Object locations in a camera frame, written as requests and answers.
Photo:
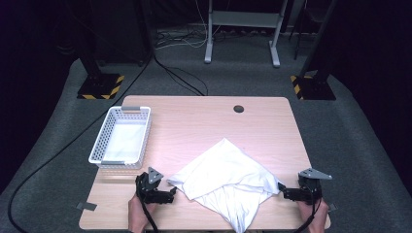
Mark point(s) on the person's left hand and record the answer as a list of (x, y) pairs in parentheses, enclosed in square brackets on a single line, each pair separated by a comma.
[(137, 215)]

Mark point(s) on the white metal desk frame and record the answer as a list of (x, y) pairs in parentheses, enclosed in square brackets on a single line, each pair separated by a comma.
[(243, 18)]

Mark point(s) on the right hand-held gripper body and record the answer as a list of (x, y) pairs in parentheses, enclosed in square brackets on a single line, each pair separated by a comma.
[(310, 187)]

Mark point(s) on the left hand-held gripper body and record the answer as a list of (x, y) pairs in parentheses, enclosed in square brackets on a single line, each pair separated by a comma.
[(149, 186)]

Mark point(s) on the white cloth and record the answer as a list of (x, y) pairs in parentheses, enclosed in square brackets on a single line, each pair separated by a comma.
[(223, 168)]

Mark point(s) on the white perforated plastic basket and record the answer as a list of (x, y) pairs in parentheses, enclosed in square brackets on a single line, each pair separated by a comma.
[(124, 142)]

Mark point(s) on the grey tape piece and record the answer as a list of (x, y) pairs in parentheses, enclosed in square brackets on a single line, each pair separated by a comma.
[(332, 207), (86, 206)]

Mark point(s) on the black stand with striped base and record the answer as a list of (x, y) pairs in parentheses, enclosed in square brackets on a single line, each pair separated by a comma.
[(98, 85), (314, 87)]

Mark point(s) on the person's right hand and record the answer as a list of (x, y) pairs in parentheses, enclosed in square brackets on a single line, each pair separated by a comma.
[(315, 216)]

